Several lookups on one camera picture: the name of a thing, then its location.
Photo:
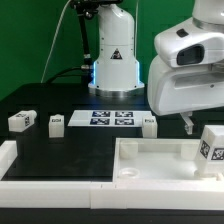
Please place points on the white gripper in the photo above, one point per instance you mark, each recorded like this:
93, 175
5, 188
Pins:
184, 90

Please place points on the white square tabletop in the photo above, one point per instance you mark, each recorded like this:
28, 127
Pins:
165, 159

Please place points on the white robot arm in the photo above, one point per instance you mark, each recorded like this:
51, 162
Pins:
116, 71

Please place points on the white U-shaped obstacle fence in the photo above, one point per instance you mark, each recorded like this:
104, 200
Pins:
205, 194

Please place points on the white AprilTag base plate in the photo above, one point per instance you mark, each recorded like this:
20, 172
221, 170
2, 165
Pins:
108, 118

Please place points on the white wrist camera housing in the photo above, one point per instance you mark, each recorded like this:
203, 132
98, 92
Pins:
187, 45

